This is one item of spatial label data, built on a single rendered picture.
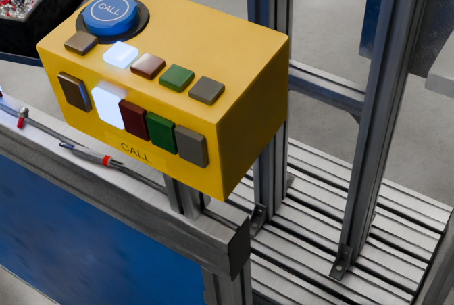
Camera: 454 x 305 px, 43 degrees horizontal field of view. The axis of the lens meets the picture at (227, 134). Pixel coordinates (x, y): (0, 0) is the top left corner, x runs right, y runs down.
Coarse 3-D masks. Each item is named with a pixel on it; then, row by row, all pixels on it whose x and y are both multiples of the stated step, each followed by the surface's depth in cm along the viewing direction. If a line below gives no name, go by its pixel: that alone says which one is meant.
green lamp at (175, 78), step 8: (168, 72) 39; (176, 72) 39; (184, 72) 38; (192, 72) 38; (160, 80) 38; (168, 80) 38; (176, 80) 38; (184, 80) 38; (168, 88) 38; (176, 88) 38; (184, 88) 38
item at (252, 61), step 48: (144, 0) 45; (48, 48) 42; (96, 48) 42; (144, 48) 41; (192, 48) 41; (240, 48) 41; (288, 48) 42; (144, 96) 39; (240, 96) 38; (144, 144) 43; (240, 144) 41
